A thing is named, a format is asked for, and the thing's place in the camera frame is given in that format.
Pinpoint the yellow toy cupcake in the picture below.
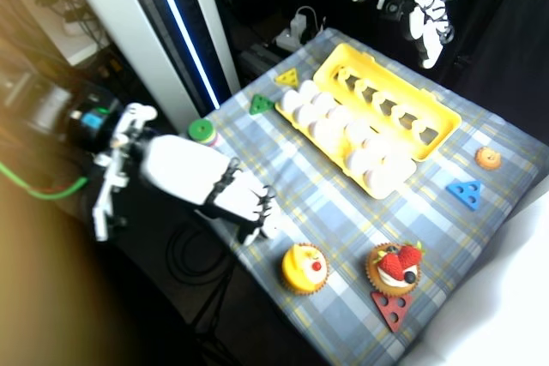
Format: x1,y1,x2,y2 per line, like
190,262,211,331
281,243,330,297

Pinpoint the yellow triangle block with holes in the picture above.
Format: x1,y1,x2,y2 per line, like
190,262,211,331
274,68,300,87

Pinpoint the orange toy cookie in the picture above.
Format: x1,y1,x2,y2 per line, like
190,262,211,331
474,146,503,171

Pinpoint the blue yellow plaid cloth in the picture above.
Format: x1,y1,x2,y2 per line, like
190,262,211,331
188,27,540,366

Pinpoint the white column with blue strip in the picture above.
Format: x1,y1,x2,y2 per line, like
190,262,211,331
57,0,241,134

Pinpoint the yellow egg carton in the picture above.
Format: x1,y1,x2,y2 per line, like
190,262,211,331
274,43,462,201

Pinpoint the white power strip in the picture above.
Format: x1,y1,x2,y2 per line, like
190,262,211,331
274,5,327,54

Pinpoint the coiled black cable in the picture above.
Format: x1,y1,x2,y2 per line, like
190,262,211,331
166,222,235,285

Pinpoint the coloured ring stack toy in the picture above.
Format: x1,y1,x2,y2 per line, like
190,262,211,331
187,118,220,148

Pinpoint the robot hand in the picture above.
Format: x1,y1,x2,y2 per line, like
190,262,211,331
139,133,285,248
396,0,456,70

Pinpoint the red triangle block with holes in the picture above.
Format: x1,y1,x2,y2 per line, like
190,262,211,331
371,291,413,333

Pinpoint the green cable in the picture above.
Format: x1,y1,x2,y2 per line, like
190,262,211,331
0,162,89,202

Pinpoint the strawberry toy cupcake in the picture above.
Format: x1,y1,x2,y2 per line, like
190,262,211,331
365,241,426,297

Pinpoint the green triangle block with holes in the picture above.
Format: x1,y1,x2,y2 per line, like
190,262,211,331
249,93,275,117

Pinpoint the blue triangle block with holes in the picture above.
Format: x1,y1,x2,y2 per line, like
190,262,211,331
445,180,482,212

